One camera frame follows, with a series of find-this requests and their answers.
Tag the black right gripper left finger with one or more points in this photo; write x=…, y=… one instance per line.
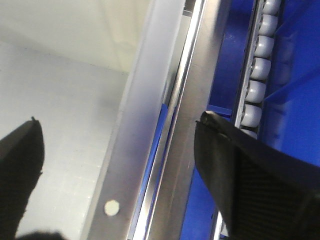
x=22, y=154

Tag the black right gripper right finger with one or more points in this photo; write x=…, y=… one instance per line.
x=261, y=193

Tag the white plastic tote bin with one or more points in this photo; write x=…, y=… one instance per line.
x=66, y=63

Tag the large blue bin right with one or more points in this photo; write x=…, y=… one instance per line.
x=291, y=109

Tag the roller track beside blue bin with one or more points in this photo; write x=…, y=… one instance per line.
x=257, y=66

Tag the white shelf divider rail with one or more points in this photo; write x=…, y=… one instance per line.
x=165, y=200

